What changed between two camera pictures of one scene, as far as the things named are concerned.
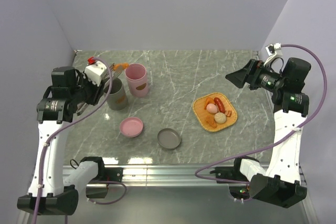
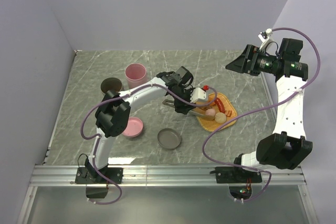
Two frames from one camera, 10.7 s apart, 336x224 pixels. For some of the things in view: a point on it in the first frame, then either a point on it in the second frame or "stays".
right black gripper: [239, 77] → [240, 65]
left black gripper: [97, 91] → [184, 108]
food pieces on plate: [220, 104] stays
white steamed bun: [220, 118] stays
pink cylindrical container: [136, 75] stays
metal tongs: [112, 73] → [199, 114]
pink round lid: [131, 127] stays
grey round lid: [168, 138] stays
